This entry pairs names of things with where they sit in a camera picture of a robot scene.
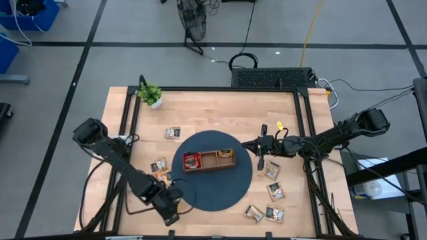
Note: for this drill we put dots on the red strawberry tea packet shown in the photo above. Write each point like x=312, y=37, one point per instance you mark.
x=191, y=161

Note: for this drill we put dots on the silver arm base bracket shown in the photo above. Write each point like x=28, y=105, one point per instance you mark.
x=120, y=137

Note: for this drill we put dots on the black floor fan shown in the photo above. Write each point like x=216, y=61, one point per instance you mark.
x=191, y=18

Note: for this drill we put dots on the grey metal base bar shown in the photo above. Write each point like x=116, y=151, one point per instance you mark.
x=13, y=79

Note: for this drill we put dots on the round dark blue placemat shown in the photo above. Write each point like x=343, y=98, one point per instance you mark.
x=213, y=193

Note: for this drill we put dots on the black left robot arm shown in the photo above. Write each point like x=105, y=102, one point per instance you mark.
x=110, y=150

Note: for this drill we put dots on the wooden three-compartment tray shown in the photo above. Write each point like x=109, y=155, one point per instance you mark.
x=209, y=161

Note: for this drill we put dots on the black metal rack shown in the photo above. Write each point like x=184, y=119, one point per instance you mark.
x=383, y=168

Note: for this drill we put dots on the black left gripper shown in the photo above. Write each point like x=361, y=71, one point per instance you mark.
x=168, y=201

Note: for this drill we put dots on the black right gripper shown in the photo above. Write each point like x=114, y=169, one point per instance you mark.
x=273, y=146

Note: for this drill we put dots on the black table clamp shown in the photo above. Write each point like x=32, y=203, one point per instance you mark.
x=269, y=234
x=171, y=233

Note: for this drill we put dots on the white box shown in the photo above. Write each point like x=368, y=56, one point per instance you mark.
x=377, y=190

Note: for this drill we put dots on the yellow tag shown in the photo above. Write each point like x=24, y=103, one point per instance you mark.
x=279, y=125

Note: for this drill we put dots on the silver aluminium bar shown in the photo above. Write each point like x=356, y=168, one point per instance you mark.
x=125, y=238

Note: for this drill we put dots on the black mesh computer case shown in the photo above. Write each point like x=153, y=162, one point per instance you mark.
x=270, y=78

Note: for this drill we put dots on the blue plastic bin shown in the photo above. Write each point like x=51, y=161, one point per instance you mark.
x=6, y=53
x=46, y=16

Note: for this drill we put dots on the black device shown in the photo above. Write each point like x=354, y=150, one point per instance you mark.
x=30, y=6

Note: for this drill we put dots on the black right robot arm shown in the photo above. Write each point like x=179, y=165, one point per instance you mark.
x=333, y=136

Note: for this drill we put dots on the green plant in white pot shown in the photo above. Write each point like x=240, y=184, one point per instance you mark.
x=150, y=94

